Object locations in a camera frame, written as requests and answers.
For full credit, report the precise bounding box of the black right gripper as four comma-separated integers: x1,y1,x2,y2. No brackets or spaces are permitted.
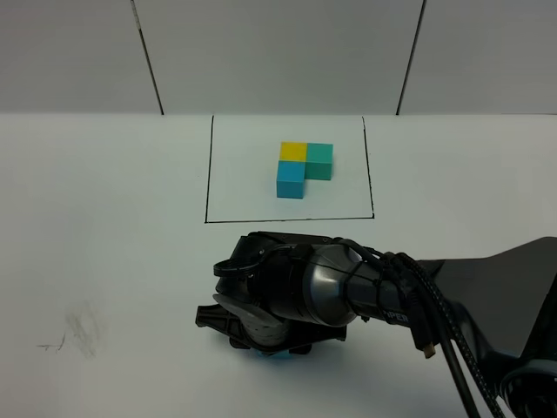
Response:
195,232,361,349

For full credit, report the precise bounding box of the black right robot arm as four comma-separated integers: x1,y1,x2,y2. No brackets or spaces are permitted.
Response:
195,232,556,417

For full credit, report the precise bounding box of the blue template cube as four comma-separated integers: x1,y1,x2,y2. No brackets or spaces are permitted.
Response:
276,160,305,199

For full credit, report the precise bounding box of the white template paper sheet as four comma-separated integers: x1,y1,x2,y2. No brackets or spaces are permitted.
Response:
207,115,373,222

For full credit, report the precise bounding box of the yellow template cube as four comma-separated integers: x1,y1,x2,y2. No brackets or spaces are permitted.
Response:
279,142,307,162

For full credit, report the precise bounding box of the green template cube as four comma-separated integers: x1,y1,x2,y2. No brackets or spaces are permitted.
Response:
305,143,333,180

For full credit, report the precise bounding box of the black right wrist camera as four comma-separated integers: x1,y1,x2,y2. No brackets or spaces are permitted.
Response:
213,245,294,278

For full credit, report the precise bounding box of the braided black cable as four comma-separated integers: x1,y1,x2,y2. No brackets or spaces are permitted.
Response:
382,251,508,418

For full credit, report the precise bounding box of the smooth black cable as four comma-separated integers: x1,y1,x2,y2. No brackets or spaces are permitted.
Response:
334,237,480,418

